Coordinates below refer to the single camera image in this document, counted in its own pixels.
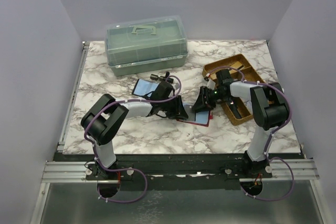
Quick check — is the red card holder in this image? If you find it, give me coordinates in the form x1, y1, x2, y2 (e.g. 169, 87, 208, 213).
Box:
177, 103, 212, 127

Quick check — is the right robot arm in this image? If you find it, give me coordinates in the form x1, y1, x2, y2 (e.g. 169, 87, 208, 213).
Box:
192, 68, 291, 175

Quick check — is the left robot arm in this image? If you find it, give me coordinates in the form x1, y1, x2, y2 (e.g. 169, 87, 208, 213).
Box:
80, 80, 188, 171

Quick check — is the black tool in tray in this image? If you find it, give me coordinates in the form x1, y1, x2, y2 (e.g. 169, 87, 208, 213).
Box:
226, 98, 246, 119

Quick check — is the smartphone with blue screen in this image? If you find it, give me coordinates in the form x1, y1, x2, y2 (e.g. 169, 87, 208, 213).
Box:
132, 79, 159, 97

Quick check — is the black T-shaped pipe fitting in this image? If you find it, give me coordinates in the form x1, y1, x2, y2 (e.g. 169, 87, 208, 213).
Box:
150, 71, 174, 84

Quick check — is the brown woven tray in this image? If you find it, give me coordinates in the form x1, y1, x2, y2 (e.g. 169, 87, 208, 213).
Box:
202, 54, 264, 126

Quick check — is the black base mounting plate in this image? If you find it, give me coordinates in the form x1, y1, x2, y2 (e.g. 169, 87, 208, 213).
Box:
86, 154, 272, 190

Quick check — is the green plastic storage box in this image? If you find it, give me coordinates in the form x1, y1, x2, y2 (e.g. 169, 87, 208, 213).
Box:
104, 16, 188, 77

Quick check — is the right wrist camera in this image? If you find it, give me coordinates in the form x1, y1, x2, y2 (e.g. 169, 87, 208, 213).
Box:
204, 73, 216, 90

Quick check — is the aluminium rail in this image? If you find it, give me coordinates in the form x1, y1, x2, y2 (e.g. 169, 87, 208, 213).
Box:
41, 159, 320, 184

